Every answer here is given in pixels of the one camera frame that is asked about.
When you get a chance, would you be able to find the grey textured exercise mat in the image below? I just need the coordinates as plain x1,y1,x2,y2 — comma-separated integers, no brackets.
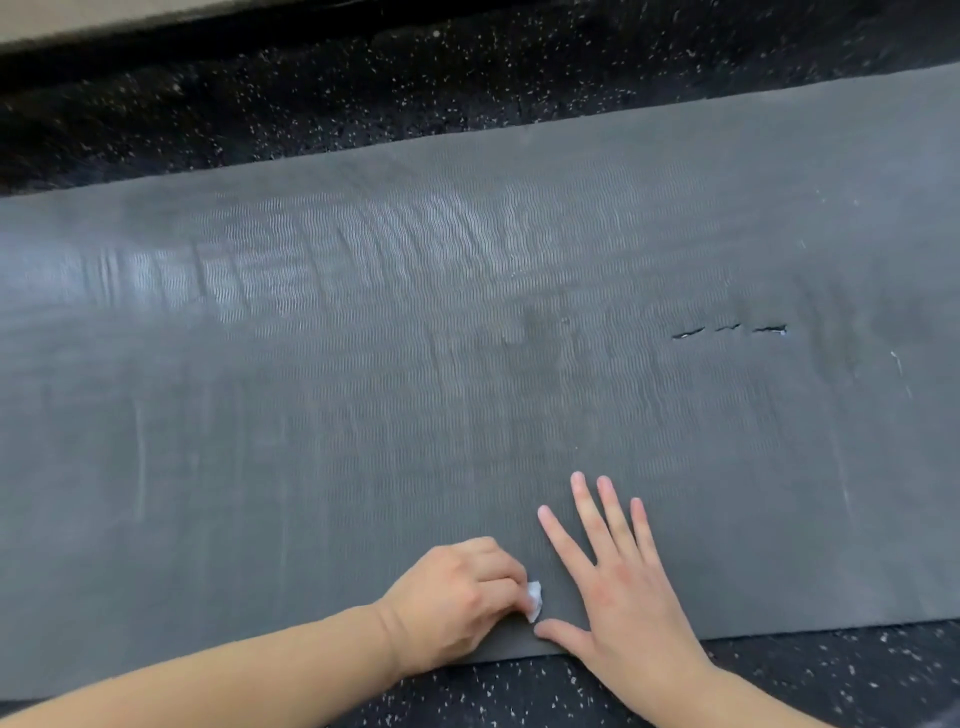
0,63,960,702

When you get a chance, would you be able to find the person's right hand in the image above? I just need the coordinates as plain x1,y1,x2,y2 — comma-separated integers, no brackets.
533,471,717,702

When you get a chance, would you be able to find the person's right forearm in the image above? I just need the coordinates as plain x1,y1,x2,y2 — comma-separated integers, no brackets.
652,660,834,728

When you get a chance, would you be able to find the person's left hand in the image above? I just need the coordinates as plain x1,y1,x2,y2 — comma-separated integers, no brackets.
372,536,531,681

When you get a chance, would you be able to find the person's left forearm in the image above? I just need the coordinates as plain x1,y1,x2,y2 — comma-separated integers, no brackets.
0,600,410,728

